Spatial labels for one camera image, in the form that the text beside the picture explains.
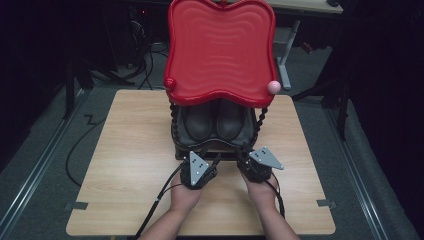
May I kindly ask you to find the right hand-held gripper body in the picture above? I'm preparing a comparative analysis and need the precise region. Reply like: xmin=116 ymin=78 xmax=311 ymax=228
xmin=236 ymin=146 xmax=285 ymax=184

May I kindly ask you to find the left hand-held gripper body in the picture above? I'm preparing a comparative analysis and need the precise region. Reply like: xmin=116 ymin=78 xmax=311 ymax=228
xmin=179 ymin=150 xmax=218 ymax=191

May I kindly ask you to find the black slipper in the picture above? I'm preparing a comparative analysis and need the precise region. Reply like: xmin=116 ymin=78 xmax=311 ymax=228
xmin=181 ymin=99 xmax=215 ymax=142
xmin=215 ymin=98 xmax=249 ymax=141

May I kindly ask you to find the red and black shoe rack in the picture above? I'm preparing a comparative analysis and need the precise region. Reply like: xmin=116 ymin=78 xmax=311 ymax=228
xmin=162 ymin=0 xmax=282 ymax=162

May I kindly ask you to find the person's right hand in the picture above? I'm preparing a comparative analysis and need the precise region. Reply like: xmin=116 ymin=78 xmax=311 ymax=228
xmin=239 ymin=170 xmax=280 ymax=210

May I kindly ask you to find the person's left hand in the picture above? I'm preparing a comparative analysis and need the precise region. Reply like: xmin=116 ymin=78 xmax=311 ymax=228
xmin=169 ymin=173 xmax=205 ymax=215

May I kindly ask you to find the grey tape mark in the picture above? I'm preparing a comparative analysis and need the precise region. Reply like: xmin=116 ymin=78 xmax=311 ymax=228
xmin=63 ymin=201 xmax=90 ymax=214
xmin=315 ymin=198 xmax=338 ymax=209

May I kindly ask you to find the black stand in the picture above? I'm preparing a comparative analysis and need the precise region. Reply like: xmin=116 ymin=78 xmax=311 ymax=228
xmin=62 ymin=54 xmax=96 ymax=120
xmin=291 ymin=74 xmax=352 ymax=142

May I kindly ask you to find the white desk leg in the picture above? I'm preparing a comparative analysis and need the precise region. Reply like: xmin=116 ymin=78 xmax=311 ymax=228
xmin=274 ymin=19 xmax=302 ymax=92

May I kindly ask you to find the light desk top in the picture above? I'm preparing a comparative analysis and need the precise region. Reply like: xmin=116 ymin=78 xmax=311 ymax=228
xmin=266 ymin=0 xmax=344 ymax=16

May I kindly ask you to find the right hand-held gripper cable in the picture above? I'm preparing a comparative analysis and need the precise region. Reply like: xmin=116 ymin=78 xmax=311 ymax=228
xmin=265 ymin=172 xmax=287 ymax=220

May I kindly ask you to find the hand-held gripper cable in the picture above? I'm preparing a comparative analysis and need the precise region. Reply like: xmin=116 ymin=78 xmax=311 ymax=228
xmin=265 ymin=172 xmax=287 ymax=220
xmin=132 ymin=161 xmax=188 ymax=240

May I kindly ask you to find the left hand-held gripper cable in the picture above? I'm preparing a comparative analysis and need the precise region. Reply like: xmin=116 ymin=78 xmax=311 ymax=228
xmin=132 ymin=161 xmax=188 ymax=240

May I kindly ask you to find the metal floor rail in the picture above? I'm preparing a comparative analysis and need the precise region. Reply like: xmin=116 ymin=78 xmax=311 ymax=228
xmin=0 ymin=87 xmax=88 ymax=232
xmin=324 ymin=106 xmax=390 ymax=240

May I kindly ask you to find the bundle of black cables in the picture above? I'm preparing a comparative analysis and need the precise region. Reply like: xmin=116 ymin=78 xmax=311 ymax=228
xmin=89 ymin=6 xmax=170 ymax=92

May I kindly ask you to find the black floor cable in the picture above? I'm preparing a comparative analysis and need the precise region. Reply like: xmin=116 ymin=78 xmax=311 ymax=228
xmin=65 ymin=114 xmax=105 ymax=188

